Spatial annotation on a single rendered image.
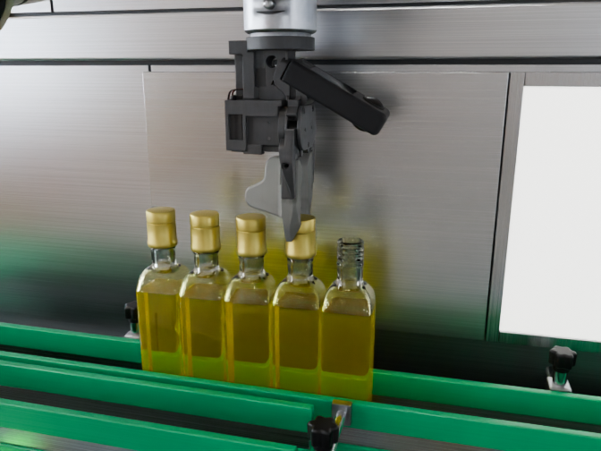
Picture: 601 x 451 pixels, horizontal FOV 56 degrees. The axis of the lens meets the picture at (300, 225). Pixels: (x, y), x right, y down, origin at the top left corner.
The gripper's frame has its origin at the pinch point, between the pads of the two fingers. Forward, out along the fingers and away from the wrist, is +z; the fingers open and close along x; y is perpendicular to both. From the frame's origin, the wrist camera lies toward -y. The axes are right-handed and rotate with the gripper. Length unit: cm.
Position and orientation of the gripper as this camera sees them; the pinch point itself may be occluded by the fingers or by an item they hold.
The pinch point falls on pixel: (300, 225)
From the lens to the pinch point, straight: 63.6
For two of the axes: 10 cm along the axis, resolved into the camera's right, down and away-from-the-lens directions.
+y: -9.7, -0.6, 2.4
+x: -2.5, 2.5, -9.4
